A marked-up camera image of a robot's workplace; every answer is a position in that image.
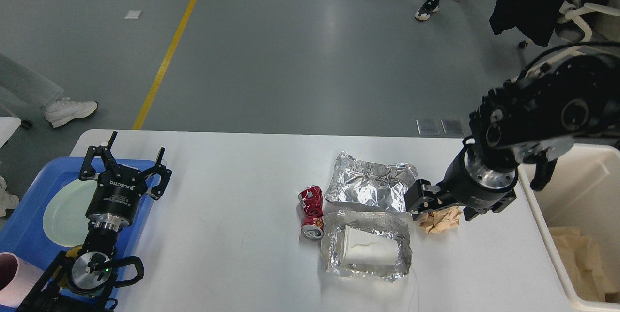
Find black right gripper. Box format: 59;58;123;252
404;148;518;221

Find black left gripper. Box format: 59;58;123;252
78;131;172;230

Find brown paper ball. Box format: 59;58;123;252
419;206;463;234

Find light green plate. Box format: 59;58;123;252
43;180;97;248

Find teal mug yellow inside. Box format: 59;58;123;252
65;245;83;260

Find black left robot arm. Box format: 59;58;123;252
17;132;172;312

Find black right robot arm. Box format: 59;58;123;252
404;53;620;221

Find crumpled aluminium foil sheet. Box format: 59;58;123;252
323;152;419;213

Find grey floor plate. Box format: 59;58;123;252
416;119;441;136
440;119;466;136

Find aluminium foil tray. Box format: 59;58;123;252
320;210;412;282

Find white paper cup lying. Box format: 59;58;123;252
341;225;399;265

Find blue plastic tray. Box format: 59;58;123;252
0;157;154;271

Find white chair at left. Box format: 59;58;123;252
0;116;33;148

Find crushed red soda can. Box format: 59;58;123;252
297;185;324;242

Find beige plastic bin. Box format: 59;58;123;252
518;144;620;312

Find pink ribbed cup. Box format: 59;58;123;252
0;252;44;308

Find white paper scrap on floor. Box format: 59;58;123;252
124;10;142;20

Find grey white office chair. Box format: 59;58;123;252
519;0;619;48

